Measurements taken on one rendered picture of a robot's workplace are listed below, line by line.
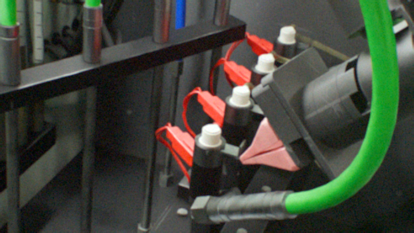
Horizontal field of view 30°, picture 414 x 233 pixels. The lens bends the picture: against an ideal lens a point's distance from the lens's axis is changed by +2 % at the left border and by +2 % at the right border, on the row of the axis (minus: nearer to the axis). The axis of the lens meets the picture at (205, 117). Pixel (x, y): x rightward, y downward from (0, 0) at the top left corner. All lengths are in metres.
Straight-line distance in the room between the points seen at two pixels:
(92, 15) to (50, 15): 0.19
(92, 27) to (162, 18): 0.09
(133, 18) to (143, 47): 0.21
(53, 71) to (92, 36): 0.05
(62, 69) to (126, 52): 0.08
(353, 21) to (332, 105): 0.06
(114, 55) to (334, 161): 0.30
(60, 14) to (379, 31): 0.59
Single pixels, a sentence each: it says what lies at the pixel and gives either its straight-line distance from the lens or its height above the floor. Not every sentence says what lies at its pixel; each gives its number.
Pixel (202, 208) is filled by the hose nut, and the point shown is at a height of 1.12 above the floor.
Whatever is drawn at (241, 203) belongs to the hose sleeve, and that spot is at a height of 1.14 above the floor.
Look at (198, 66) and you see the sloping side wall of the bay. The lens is 1.02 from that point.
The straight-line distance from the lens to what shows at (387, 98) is 0.44.
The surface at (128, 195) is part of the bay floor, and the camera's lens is 1.05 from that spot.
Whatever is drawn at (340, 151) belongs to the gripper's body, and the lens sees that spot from 0.60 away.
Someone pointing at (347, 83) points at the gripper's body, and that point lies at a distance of 0.56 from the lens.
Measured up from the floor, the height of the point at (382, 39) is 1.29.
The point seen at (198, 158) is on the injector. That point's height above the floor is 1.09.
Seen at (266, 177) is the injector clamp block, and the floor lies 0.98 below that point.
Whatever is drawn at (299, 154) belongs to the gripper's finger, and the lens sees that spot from 0.60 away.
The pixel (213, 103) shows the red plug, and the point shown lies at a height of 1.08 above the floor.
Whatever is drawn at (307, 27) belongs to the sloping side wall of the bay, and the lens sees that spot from 0.95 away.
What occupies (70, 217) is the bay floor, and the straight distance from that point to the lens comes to 1.01.
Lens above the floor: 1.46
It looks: 31 degrees down
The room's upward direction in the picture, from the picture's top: 7 degrees clockwise
